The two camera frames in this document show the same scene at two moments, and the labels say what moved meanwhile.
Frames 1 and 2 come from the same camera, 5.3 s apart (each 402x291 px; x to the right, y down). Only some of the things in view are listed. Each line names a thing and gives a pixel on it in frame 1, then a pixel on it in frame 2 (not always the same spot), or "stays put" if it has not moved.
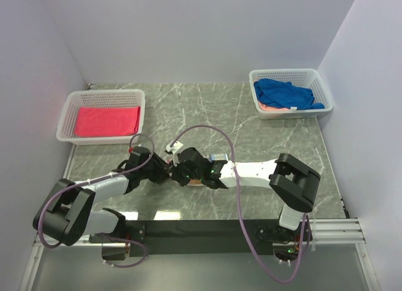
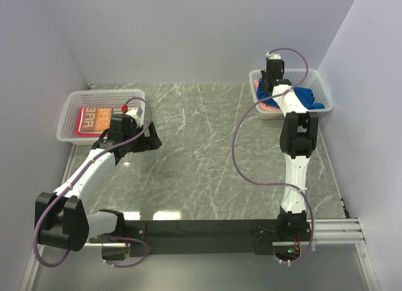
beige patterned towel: [196, 183] to [95, 120]
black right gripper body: [184, 176] to [264, 76]
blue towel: [282, 93] stays put
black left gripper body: [154, 170] to [143, 142]
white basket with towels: [289, 93] stays put
